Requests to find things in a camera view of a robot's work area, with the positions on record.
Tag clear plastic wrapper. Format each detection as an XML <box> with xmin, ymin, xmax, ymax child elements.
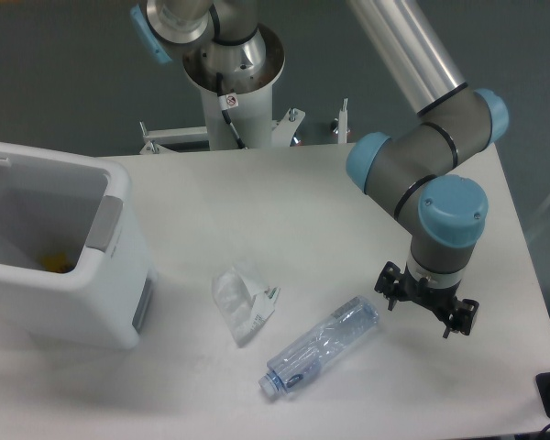
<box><xmin>212</xmin><ymin>260</ymin><xmax>281</xmax><ymax>347</ymax></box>

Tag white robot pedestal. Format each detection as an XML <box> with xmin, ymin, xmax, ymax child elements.
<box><xmin>140</xmin><ymin>24</ymin><xmax>305</xmax><ymax>154</ymax></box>

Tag white bracket with bolt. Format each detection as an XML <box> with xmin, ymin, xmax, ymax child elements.
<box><xmin>330</xmin><ymin>97</ymin><xmax>350</xmax><ymax>144</ymax></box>

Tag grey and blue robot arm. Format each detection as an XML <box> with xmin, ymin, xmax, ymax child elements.
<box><xmin>130</xmin><ymin>1</ymin><xmax>509</xmax><ymax>335</ymax></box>

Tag clear plastic bottle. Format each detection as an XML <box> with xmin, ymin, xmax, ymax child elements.
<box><xmin>258</xmin><ymin>295</ymin><xmax>379</xmax><ymax>399</ymax></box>

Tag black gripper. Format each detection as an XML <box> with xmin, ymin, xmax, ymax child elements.
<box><xmin>374</xmin><ymin>261</ymin><xmax>479</xmax><ymax>338</ymax></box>

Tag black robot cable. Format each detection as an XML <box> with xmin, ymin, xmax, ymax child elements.
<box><xmin>214</xmin><ymin>71</ymin><xmax>248</xmax><ymax>150</ymax></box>

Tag white trash can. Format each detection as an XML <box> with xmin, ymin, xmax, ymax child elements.
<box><xmin>0</xmin><ymin>142</ymin><xmax>157</xmax><ymax>349</ymax></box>

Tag yellow trash in bin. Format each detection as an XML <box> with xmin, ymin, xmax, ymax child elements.
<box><xmin>39</xmin><ymin>252</ymin><xmax>75</xmax><ymax>274</ymax></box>

